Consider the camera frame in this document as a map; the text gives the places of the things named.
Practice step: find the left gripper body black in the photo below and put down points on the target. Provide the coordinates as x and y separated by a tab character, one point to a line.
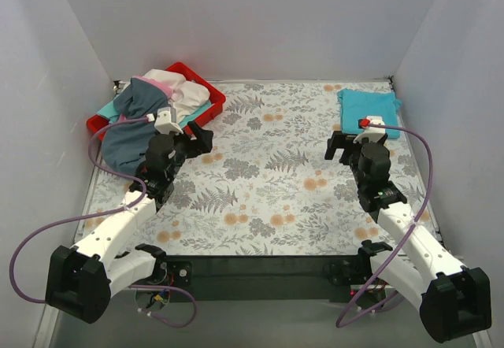
193	142

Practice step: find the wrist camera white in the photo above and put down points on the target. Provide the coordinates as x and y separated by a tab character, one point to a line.
372	127
165	121

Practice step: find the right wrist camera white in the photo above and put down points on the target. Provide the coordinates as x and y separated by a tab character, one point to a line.
372	127

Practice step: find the pink t-shirt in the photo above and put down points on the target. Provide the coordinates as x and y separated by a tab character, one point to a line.
163	87

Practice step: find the teal t-shirt in bin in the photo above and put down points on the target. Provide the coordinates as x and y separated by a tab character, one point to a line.
112	111

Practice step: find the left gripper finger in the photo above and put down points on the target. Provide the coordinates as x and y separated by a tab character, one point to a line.
203	141
195	129

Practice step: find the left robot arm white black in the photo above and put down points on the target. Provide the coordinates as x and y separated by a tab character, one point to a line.
83	278

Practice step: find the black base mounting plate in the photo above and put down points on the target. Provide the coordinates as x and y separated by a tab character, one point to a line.
253	278

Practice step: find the folded teal t-shirt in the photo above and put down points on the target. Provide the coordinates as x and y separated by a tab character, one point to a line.
357	105

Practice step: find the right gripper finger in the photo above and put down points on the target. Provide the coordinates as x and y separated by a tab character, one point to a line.
340	137
333	144

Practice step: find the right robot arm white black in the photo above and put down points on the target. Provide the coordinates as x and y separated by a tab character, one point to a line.
452	299

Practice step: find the dark blue t-shirt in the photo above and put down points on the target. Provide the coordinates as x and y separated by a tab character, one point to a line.
124	145

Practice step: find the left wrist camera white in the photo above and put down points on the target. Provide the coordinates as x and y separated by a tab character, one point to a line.
165	121

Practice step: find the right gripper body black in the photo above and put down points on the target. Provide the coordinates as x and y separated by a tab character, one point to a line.
344	149

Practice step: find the cream white t-shirt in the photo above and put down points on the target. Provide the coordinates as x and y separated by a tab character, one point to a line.
190	99

